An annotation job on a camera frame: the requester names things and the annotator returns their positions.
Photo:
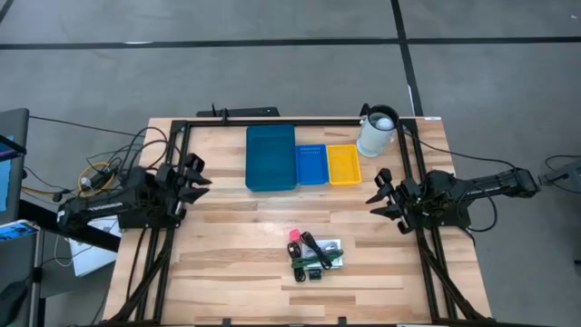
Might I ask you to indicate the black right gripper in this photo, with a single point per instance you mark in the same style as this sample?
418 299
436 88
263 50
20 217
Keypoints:
408 195

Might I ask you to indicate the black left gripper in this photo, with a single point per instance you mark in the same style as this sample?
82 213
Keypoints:
170 179

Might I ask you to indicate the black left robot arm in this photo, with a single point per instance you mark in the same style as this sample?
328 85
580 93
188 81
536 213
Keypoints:
104 206

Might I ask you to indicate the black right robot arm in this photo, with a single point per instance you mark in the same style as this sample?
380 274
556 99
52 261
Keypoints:
490 184

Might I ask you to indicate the large teal plastic bin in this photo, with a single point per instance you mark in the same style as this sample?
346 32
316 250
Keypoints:
271 159

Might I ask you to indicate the yellow slotted plastic basket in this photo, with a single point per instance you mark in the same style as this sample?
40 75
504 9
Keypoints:
343 165

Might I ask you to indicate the white cylindrical jug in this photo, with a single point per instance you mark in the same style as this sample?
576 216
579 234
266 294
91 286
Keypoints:
370 141

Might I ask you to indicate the white ball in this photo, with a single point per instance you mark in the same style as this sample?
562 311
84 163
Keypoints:
385 123

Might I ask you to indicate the blue slotted plastic basket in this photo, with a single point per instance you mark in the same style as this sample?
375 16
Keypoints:
312 165

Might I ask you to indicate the small black adapter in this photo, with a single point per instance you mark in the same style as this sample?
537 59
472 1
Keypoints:
315 274

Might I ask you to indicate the white cardboard box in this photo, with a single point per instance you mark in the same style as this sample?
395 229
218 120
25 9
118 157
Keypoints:
91 259

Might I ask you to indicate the black diagonal floor beam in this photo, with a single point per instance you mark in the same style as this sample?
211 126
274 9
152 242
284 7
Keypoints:
36 212

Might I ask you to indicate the grey floor device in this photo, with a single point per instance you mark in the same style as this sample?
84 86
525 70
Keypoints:
563 175

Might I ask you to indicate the blue printed booklet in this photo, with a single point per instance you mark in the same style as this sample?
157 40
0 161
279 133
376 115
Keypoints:
18 230

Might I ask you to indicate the grey monitor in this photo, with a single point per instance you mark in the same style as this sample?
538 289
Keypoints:
16 136

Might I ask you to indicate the black aluminium table frame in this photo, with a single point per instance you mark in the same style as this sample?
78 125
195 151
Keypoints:
318 121

